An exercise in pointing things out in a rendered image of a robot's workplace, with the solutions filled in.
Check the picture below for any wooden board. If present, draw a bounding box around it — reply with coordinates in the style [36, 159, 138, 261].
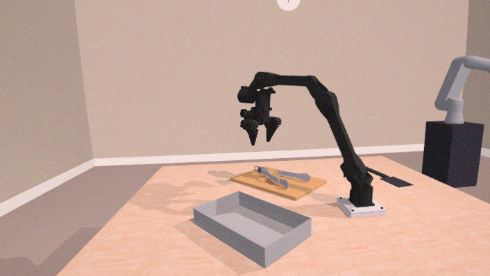
[230, 166, 327, 201]

